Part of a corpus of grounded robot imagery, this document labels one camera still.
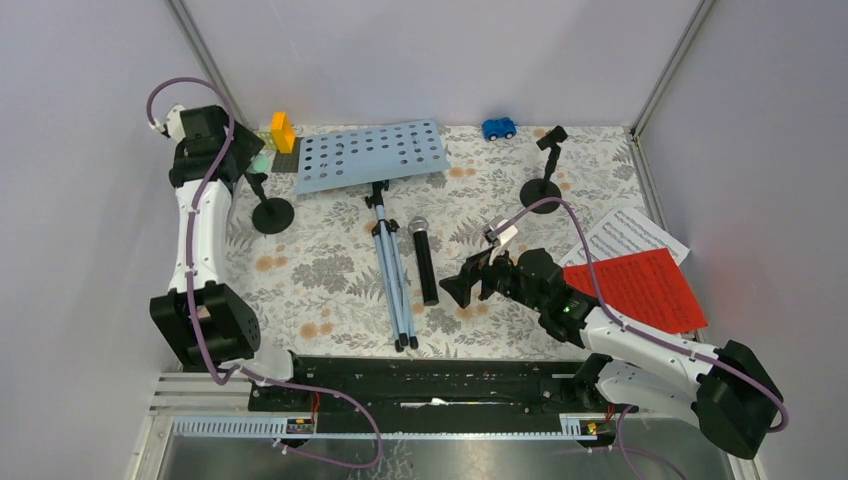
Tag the white sheet music page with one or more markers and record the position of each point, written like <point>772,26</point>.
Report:
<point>626,231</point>

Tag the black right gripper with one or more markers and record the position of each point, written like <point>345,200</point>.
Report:
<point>480,266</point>

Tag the dark grey brick baseplate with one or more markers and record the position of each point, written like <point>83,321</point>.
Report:
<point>287,162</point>

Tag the black microphone stand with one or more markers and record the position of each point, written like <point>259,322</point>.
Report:
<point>271,215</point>
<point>540,194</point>

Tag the light blue music stand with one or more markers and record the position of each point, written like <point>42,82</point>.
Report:
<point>375,156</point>

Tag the blue toy brick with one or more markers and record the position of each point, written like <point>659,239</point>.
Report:
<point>499,128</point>

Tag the black silver microphone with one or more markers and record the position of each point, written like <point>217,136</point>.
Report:
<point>418,230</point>

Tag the red sheet music page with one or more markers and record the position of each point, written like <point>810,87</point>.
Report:
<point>650,287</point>

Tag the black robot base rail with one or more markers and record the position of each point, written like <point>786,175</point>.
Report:
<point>428,396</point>

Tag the pale green toy brick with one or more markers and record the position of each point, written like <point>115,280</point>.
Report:
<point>266,137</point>

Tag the mint green microphone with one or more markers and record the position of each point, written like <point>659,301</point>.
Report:
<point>260,164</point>

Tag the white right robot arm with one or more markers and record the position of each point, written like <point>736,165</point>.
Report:
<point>725,391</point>

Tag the orange toy brick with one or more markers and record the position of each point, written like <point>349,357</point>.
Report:
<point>282,133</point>

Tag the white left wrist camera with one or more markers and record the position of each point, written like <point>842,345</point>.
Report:
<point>172,127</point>

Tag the floral patterned table mat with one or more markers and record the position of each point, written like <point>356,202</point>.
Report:
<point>317,288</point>

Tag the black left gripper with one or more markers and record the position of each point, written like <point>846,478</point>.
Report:
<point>244,146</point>

